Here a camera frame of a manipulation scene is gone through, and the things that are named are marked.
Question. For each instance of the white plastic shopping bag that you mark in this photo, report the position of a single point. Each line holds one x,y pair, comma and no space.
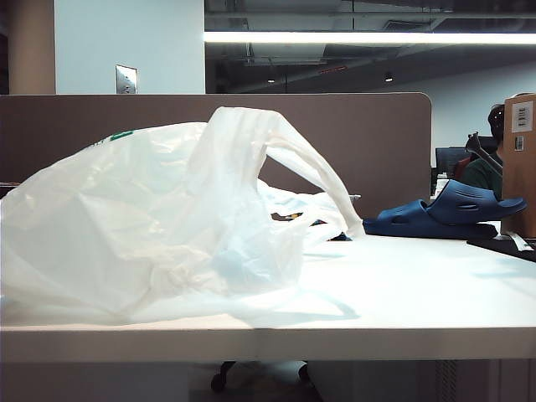
104,218

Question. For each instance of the seated person in green shirt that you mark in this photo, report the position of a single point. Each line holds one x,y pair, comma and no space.
481,178

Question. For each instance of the blue foam slipper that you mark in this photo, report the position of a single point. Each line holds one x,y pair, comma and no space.
402,220
469,199

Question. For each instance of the clear plastic blister package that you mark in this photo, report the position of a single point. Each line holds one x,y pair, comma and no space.
356,197

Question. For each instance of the black computer monitor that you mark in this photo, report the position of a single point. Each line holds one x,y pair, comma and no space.
444,157

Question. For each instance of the cardboard box with labels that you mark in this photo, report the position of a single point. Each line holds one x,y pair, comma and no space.
521,180

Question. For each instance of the grey and red office chair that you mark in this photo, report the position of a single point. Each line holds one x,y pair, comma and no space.
481,151

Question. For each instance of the long ceiling light strip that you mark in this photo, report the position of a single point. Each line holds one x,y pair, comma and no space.
356,37

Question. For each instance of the metal wall switch plate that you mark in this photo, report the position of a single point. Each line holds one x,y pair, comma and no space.
127,79

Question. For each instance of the black table mat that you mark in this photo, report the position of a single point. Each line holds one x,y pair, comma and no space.
498,248

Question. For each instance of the brown desk partition panel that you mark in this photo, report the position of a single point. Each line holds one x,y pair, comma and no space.
356,138

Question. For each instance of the white paper strip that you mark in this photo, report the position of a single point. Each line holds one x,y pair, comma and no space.
519,242

